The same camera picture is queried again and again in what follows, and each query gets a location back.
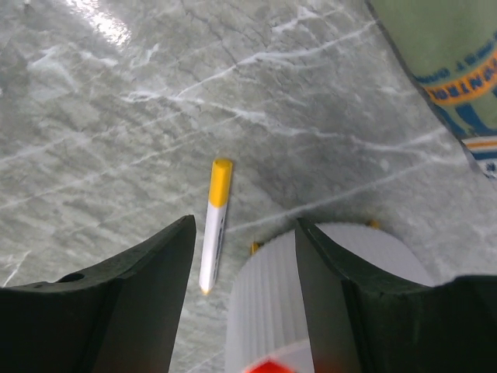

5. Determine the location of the white round divided organizer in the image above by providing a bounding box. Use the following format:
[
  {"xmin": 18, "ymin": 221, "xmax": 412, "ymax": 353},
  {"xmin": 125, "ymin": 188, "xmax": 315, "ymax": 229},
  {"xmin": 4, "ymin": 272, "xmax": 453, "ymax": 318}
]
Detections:
[{"xmin": 224, "ymin": 223, "xmax": 435, "ymax": 372}]

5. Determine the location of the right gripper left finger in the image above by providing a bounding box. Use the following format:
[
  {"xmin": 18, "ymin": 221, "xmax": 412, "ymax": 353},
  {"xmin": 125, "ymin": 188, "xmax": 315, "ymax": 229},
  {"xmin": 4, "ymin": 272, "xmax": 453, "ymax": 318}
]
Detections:
[{"xmin": 1, "ymin": 215, "xmax": 196, "ymax": 372}]

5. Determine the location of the orange cap black highlighter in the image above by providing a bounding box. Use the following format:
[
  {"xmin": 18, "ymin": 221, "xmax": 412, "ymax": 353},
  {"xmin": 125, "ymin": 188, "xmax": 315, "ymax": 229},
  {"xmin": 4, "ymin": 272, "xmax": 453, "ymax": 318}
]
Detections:
[{"xmin": 245, "ymin": 359, "xmax": 296, "ymax": 373}]

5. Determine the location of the yellow cap white marker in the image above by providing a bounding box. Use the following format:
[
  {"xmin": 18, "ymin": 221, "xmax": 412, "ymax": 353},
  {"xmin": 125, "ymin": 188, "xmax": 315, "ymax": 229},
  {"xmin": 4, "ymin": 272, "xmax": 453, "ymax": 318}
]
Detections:
[{"xmin": 199, "ymin": 159, "xmax": 233, "ymax": 295}]

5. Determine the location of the folded olive green t-shirt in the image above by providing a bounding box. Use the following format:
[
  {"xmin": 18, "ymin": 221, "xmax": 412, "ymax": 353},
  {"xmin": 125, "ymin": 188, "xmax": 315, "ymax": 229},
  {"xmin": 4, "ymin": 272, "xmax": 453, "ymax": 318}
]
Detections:
[{"xmin": 370, "ymin": 0, "xmax": 496, "ymax": 179}]

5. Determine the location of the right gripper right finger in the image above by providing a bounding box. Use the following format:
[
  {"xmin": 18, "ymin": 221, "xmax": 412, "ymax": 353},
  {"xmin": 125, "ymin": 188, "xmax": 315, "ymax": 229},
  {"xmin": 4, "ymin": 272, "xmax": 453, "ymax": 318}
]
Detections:
[{"xmin": 295, "ymin": 218, "xmax": 496, "ymax": 372}]

